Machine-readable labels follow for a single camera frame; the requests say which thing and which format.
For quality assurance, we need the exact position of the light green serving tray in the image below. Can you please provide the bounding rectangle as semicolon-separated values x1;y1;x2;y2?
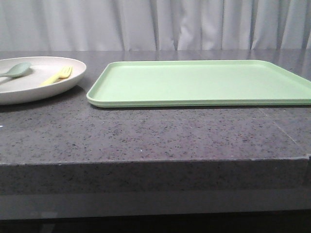
86;60;311;108

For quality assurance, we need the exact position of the white round plate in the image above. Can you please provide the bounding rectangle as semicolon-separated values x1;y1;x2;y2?
0;56;86;105

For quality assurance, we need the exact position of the grey curtain backdrop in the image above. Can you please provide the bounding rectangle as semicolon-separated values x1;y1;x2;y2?
0;0;311;51

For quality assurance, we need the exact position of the yellow plastic fork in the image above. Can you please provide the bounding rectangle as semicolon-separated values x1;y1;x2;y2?
39;66;73;86

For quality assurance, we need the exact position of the pale green plastic spoon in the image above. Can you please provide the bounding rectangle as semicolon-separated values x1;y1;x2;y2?
0;62;31;78

